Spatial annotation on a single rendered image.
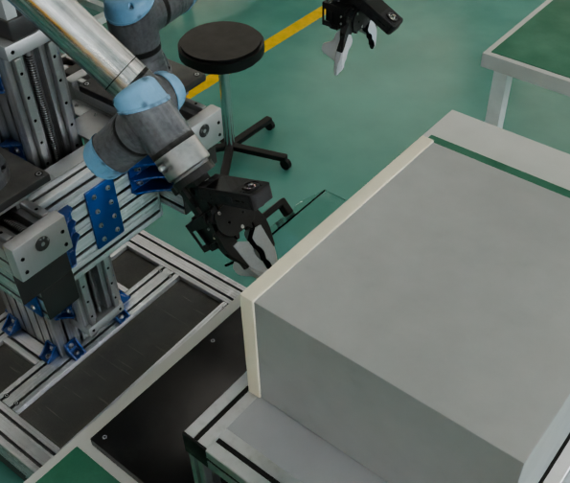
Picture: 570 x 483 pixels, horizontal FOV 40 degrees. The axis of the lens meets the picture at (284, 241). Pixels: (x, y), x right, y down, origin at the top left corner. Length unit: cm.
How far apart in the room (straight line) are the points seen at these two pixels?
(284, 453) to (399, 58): 324
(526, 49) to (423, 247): 174
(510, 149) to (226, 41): 133
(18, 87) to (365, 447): 115
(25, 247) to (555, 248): 102
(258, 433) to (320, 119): 267
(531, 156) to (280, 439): 135
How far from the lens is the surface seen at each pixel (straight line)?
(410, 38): 433
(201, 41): 313
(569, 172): 220
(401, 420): 93
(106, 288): 228
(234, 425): 111
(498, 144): 226
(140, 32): 186
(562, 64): 267
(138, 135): 116
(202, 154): 116
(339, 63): 170
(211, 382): 159
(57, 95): 189
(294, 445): 109
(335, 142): 350
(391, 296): 98
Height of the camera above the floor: 203
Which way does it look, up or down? 43 degrees down
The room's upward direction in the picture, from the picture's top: 2 degrees counter-clockwise
